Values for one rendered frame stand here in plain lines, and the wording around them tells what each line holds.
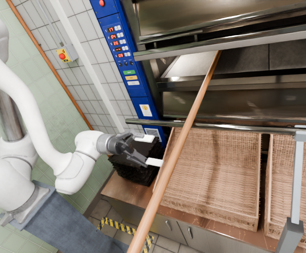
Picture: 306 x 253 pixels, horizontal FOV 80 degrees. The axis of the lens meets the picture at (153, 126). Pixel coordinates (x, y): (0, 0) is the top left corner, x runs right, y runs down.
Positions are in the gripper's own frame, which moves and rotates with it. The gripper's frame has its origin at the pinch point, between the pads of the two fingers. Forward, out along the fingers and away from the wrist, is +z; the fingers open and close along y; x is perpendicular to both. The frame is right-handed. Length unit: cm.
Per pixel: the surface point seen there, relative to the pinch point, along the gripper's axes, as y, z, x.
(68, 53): -27, -80, -49
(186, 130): -1.7, 9.2, -11.3
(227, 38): -24, 20, -41
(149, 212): -1.7, 8.7, 21.9
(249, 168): 60, 31, -44
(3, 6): -62, -115, -49
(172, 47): -23.5, -2.4, -40.7
